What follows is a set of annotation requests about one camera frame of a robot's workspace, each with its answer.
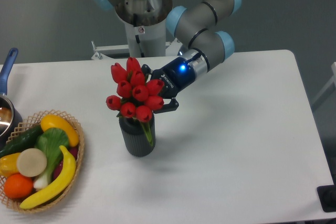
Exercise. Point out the black device at edge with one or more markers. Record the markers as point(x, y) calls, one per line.
point(327, 197)

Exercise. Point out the yellow banana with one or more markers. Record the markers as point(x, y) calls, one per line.
point(57, 186)

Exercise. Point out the yellow squash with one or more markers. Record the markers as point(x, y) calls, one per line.
point(55, 121)

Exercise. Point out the dark grey ribbed vase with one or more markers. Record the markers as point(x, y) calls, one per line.
point(139, 138)

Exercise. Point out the beige round disc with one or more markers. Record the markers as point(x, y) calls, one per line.
point(31, 162)

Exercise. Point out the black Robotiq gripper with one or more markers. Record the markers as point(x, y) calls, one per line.
point(176, 75)

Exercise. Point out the red tulip bouquet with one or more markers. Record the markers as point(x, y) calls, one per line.
point(136, 98)

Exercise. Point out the yellow bell pepper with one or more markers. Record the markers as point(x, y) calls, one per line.
point(8, 165)

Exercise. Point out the green cucumber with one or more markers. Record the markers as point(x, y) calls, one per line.
point(23, 141)

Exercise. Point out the white metal base frame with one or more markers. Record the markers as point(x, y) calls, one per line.
point(173, 48)

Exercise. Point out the green bok choy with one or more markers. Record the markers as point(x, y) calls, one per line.
point(49, 143)

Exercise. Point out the blue handled saucepan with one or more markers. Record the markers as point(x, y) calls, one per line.
point(10, 117)

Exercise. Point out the woven wicker basket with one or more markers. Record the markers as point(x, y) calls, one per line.
point(23, 126)

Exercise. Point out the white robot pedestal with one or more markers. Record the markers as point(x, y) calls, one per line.
point(145, 26)

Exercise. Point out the white furniture leg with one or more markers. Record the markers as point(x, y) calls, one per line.
point(325, 91)

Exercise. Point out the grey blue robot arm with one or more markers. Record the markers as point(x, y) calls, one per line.
point(205, 49)

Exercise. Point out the orange fruit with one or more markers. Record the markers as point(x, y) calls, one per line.
point(18, 186)

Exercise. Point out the purple red vegetable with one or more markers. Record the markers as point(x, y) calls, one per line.
point(58, 169)

